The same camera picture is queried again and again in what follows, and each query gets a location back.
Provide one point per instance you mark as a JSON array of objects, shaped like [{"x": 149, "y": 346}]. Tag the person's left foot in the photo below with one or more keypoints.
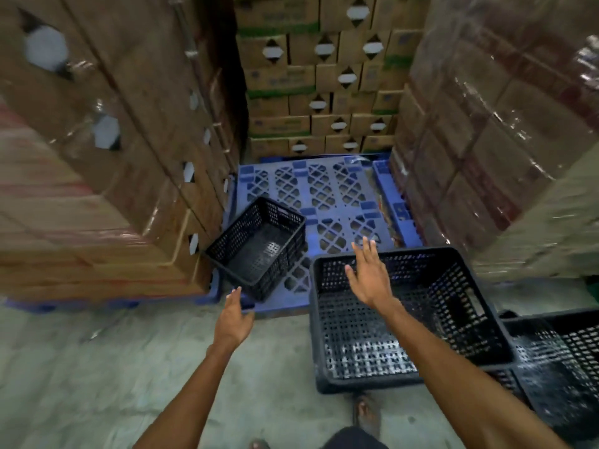
[{"x": 259, "y": 445}]

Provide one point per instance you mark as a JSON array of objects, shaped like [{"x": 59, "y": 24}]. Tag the person's dark shorts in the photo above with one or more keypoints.
[{"x": 355, "y": 439}]

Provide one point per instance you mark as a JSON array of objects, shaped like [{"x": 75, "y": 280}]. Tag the person's right foot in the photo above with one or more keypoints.
[{"x": 367, "y": 413}]

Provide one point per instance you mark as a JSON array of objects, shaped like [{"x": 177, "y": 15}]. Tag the person's right hand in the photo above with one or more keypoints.
[{"x": 372, "y": 282}]

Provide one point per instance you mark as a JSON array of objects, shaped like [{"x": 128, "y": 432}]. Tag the person's right thumb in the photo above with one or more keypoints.
[{"x": 350, "y": 273}]

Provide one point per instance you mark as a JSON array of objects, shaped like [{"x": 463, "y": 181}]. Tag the blue plastic pallet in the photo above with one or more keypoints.
[
  {"x": 323, "y": 191},
  {"x": 397, "y": 205},
  {"x": 117, "y": 304}
]

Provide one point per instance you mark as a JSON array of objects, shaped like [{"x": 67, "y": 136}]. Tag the person's left hand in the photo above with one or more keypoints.
[{"x": 231, "y": 324}]

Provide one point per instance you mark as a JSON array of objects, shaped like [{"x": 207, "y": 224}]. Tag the person's left forearm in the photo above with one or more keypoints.
[{"x": 192, "y": 402}]

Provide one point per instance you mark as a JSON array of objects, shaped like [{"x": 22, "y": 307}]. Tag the film-wrapped stack of cardboard boxes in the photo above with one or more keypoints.
[{"x": 505, "y": 135}]

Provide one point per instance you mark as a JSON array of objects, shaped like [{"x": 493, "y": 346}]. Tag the person's left thumb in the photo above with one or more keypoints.
[{"x": 248, "y": 318}]

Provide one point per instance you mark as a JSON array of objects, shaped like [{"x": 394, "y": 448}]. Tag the person's right forearm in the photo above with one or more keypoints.
[{"x": 463, "y": 392}]

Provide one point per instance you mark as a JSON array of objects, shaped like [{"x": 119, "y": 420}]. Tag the person's foot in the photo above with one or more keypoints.
[
  {"x": 259, "y": 445},
  {"x": 367, "y": 413}
]

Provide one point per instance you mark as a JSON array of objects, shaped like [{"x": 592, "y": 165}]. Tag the large black plastic crate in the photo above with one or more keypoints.
[
  {"x": 559, "y": 369},
  {"x": 421, "y": 322}
]

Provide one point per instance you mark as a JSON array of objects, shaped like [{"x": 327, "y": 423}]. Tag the stack of brown cardboard boxes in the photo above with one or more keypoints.
[{"x": 107, "y": 182}]

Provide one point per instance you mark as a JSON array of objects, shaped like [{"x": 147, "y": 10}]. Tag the stack of green-striped cardboard boxes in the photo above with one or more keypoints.
[{"x": 323, "y": 74}]

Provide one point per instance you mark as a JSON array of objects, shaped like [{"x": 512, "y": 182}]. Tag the small black plastic crate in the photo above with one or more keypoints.
[{"x": 262, "y": 250}]

